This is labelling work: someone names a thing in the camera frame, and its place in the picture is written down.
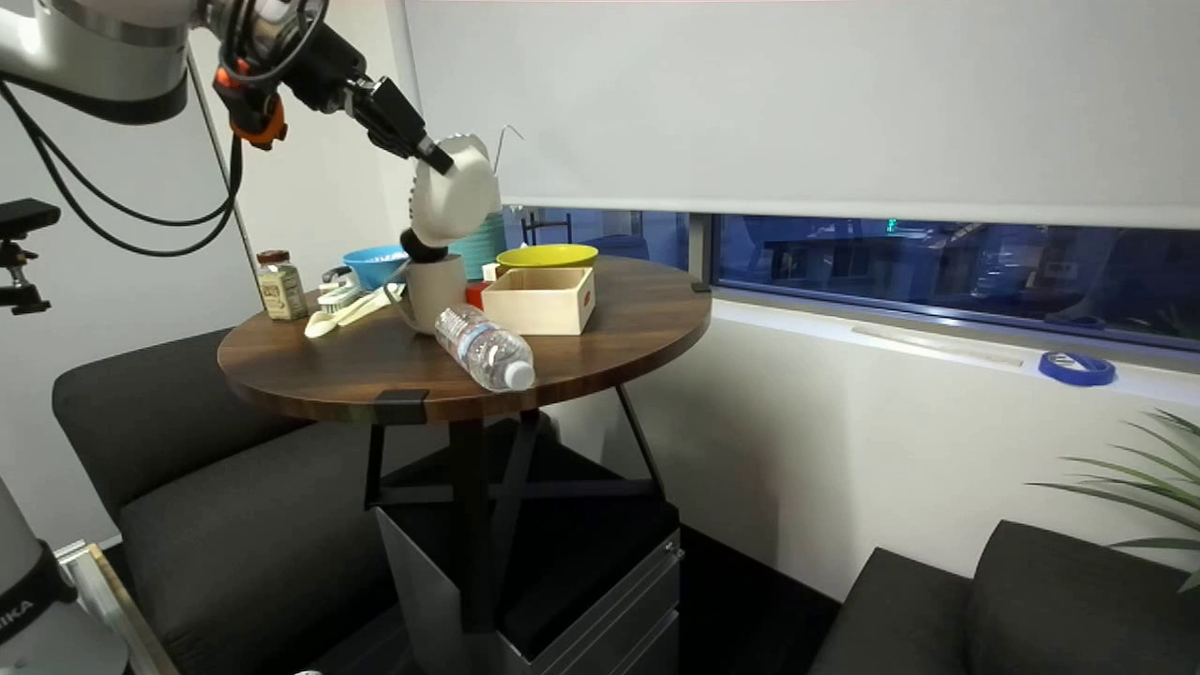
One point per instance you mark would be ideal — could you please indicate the white plastic spoon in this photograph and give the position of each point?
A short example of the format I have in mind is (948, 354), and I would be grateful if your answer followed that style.
(337, 317)

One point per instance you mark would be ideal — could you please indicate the thin white rod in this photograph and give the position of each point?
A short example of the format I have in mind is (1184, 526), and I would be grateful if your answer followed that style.
(225, 169)

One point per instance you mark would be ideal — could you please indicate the light wooden box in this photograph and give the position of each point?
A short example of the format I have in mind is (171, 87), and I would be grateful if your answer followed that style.
(539, 305)

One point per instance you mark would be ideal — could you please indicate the grey metal file cabinet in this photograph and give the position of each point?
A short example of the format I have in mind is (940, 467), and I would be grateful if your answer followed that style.
(581, 600)

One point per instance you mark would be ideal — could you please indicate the yellow bowl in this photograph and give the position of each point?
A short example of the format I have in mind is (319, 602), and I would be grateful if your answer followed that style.
(546, 255)

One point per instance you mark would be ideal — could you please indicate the dark grey armchair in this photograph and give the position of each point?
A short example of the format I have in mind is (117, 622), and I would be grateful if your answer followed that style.
(1031, 609)

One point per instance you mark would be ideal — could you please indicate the glass spice jar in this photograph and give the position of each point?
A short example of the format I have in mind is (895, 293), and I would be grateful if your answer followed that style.
(280, 289)

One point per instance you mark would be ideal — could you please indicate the white bowl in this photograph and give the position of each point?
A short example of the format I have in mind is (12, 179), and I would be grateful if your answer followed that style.
(455, 197)

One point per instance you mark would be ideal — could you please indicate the window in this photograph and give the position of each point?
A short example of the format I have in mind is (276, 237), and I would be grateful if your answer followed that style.
(937, 267)

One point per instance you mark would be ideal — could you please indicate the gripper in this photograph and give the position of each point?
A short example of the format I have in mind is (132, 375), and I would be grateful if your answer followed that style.
(323, 66)

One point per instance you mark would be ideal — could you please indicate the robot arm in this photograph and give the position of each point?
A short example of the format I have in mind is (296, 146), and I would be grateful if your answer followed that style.
(84, 47)

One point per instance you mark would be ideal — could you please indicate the dark grey sofa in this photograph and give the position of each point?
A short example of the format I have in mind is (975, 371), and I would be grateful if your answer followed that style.
(225, 525)

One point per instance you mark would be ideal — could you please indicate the green potted plant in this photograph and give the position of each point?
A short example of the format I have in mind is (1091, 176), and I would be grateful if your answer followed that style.
(1148, 487)

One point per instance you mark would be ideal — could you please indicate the stack of teal cups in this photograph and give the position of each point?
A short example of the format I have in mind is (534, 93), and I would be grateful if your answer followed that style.
(480, 248)

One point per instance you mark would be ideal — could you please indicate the white roller blind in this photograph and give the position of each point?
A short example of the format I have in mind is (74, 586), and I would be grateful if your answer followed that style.
(797, 103)

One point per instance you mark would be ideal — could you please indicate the blue bowl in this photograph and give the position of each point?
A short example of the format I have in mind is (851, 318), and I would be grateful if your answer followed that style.
(373, 264)

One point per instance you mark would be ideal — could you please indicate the clear plastic water bottle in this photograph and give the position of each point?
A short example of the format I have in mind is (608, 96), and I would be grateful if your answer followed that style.
(483, 347)

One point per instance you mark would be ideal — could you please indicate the beige mug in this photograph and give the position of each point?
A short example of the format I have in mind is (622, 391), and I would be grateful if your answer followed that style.
(438, 291)

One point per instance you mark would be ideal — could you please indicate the red block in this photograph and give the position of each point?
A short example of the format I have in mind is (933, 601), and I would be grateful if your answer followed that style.
(475, 293)

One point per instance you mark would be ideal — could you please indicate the white brush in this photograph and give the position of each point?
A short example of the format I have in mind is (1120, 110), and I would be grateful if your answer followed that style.
(339, 296)

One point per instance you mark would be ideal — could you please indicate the camera on mount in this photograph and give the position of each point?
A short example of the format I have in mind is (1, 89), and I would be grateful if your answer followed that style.
(21, 225)

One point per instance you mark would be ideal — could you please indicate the roll of blue tape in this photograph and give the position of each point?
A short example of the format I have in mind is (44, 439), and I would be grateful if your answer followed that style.
(1076, 368)

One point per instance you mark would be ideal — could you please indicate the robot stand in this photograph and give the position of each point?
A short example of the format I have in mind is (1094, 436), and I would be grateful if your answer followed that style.
(112, 600)

